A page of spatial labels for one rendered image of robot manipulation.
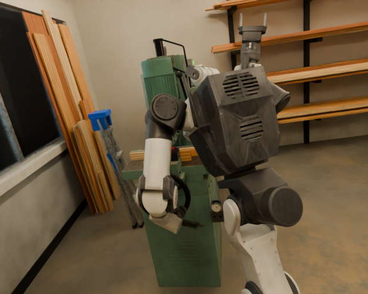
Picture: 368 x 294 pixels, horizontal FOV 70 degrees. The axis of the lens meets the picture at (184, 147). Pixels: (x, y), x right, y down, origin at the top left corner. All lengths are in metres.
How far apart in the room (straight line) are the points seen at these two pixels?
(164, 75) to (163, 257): 1.17
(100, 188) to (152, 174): 2.23
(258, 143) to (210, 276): 1.28
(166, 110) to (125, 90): 3.23
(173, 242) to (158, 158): 1.04
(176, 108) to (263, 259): 0.60
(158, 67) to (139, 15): 2.56
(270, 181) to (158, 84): 0.88
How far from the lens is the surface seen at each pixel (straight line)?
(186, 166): 1.50
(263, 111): 0.85
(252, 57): 1.28
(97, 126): 2.38
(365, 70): 4.03
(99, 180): 3.00
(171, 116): 0.82
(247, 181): 0.84
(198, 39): 3.91
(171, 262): 1.91
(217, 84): 0.80
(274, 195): 0.78
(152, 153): 0.84
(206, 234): 1.72
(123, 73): 4.03
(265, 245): 1.03
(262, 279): 1.04
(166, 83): 1.50
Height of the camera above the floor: 1.47
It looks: 18 degrees down
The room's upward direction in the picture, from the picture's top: 9 degrees counter-clockwise
